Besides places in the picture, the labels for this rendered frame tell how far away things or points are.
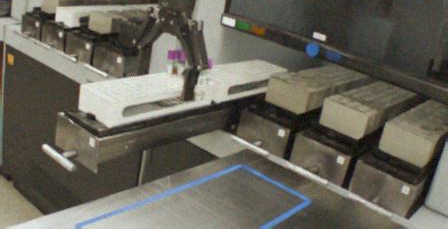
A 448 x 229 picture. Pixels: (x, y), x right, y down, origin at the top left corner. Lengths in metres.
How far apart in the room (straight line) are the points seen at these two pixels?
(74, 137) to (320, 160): 0.51
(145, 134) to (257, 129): 0.29
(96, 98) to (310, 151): 0.46
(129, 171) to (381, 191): 0.77
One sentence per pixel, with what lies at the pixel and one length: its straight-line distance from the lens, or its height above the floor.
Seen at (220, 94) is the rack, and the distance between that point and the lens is 1.15.
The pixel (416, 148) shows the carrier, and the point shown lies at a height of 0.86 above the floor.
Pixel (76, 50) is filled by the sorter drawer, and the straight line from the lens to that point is 1.62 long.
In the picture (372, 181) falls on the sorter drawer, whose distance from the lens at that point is 1.05.
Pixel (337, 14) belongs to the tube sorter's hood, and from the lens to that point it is 1.12.
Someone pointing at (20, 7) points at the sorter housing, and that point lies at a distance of 2.10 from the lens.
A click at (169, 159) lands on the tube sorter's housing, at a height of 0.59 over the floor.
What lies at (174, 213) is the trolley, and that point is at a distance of 0.69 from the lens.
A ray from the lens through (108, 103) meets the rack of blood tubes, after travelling 0.92.
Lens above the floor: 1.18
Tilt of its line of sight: 20 degrees down
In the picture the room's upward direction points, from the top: 9 degrees clockwise
